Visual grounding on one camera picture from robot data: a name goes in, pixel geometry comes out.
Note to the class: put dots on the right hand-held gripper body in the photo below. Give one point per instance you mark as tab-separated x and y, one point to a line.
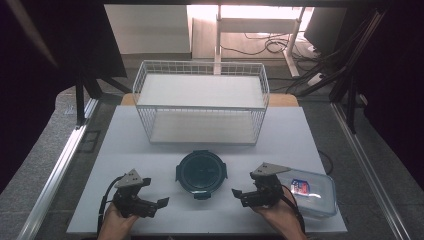
265	191

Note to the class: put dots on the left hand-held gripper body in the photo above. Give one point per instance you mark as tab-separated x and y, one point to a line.
133	200

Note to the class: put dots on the clear rectangular food container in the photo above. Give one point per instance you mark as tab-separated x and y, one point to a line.
316	196

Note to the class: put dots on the white cabinet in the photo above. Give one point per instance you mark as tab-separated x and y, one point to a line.
146	28

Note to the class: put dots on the person's left hand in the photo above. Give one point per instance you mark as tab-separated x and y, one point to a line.
116	216

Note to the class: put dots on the white power strip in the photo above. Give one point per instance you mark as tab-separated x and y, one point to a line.
315	79

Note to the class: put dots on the aluminium frame rail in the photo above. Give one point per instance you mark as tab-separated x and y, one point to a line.
56	176
366	170

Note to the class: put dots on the black stand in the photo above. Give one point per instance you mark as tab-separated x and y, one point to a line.
350	106
80	100

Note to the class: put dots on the white desk frame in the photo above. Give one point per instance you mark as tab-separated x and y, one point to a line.
256	25

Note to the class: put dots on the round dark food container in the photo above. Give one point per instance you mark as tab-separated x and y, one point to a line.
201	173

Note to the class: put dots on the wooden table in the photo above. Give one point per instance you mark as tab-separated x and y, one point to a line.
283	100

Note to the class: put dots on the person's right hand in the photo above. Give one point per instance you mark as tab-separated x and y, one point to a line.
281	211

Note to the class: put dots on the dark monitor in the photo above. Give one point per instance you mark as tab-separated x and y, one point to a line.
325	30

